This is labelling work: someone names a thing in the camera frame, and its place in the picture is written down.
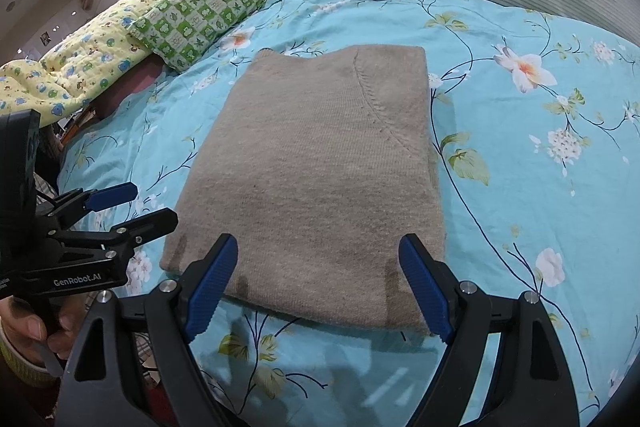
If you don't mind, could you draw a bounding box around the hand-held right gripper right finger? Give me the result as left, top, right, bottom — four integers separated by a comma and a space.
397, 233, 581, 427

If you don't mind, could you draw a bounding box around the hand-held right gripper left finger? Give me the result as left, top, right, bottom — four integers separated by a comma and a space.
55, 233, 240, 427

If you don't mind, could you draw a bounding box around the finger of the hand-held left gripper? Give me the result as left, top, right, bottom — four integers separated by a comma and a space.
50, 182, 138, 228
47, 208, 179, 269

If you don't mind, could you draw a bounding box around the beige knit sweater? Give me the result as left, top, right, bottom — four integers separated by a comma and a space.
160, 44, 447, 337

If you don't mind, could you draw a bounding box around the person's left hand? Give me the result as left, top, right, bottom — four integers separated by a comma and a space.
0, 299, 86, 358

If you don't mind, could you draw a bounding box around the maroon cloth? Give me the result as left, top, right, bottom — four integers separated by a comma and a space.
95, 56, 177, 118

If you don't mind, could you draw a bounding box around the dark red fleece cloth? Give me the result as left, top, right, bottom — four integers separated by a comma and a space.
142, 377, 173, 427

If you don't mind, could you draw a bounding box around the yellow printed quilt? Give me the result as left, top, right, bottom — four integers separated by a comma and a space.
0, 0, 216, 128

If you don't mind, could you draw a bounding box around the blue floral bed sheet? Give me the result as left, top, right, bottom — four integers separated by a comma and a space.
55, 0, 640, 427

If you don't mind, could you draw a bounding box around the green checked pillow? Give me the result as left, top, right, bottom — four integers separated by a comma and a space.
125, 0, 266, 72

